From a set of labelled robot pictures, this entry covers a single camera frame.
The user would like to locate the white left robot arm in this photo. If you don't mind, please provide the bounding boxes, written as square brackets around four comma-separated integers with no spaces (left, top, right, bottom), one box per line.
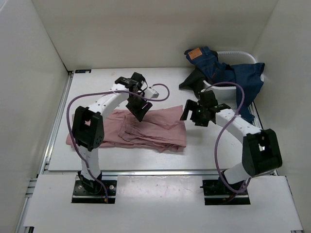
[69,72,152,195]

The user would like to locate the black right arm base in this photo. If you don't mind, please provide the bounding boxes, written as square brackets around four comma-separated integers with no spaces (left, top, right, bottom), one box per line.
[200,179,251,206]

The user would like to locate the white laundry basket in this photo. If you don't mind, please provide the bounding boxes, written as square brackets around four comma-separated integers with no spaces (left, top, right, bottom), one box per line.
[201,51,265,106]

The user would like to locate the blue denim jeans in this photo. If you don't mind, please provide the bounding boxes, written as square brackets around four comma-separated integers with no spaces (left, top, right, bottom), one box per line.
[179,46,265,123]

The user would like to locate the black trousers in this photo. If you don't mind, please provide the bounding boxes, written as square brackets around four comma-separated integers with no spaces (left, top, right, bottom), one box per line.
[179,68,206,98]

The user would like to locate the aluminium front rail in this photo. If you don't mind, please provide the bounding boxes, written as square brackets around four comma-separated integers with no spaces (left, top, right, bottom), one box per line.
[102,170,218,176]

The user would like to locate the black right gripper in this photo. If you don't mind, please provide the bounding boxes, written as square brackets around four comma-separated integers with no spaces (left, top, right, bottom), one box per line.
[180,100,209,127]

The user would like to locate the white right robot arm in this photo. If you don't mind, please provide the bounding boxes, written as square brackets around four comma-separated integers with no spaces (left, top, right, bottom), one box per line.
[180,91,283,194]

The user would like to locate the pink trousers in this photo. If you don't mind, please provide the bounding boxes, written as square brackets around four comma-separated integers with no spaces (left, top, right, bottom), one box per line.
[66,104,187,154]

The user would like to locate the aluminium left rail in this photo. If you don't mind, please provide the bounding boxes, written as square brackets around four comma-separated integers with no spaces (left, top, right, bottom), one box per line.
[15,71,74,233]

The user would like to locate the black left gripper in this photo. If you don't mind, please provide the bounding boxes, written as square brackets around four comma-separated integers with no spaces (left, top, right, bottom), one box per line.
[125,92,152,122]

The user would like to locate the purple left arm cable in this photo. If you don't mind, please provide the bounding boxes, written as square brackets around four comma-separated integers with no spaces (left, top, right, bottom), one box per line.
[67,83,170,200]

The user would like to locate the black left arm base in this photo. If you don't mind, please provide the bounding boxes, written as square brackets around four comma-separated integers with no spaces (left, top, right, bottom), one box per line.
[71,171,117,204]

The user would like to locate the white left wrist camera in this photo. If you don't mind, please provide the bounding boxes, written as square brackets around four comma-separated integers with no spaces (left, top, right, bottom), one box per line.
[144,87,159,99]

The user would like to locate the black corner label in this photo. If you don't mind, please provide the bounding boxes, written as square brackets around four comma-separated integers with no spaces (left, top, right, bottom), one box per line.
[75,69,91,74]

